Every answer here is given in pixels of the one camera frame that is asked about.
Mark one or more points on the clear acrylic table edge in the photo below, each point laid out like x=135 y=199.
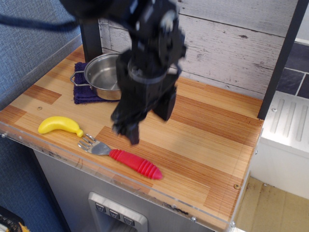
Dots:
x=203 y=172

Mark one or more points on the grey toy fridge cabinet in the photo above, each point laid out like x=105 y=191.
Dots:
x=72 y=179

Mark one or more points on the yellow object bottom left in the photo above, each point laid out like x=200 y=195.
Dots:
x=21 y=228

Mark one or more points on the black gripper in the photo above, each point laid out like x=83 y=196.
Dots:
x=139 y=95

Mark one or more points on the black right vertical post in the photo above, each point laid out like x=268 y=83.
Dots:
x=283 y=56

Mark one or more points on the black left vertical post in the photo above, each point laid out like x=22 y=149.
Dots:
x=91 y=39

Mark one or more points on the black vertical post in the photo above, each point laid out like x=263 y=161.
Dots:
x=91 y=39
x=283 y=56

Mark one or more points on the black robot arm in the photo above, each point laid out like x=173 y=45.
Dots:
x=142 y=71

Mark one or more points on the stainless steel pot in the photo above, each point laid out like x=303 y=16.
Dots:
x=101 y=78

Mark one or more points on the red handled metal fork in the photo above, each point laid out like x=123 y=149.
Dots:
x=142 y=166

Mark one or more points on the silver dispenser button panel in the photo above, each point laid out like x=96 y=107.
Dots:
x=110 y=216

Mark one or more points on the white toy sink unit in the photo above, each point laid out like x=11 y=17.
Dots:
x=281 y=157

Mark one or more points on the yellow plastic banana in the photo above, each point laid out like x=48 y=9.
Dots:
x=60 y=123

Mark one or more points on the purple folded cloth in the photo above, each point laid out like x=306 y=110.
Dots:
x=84 y=94

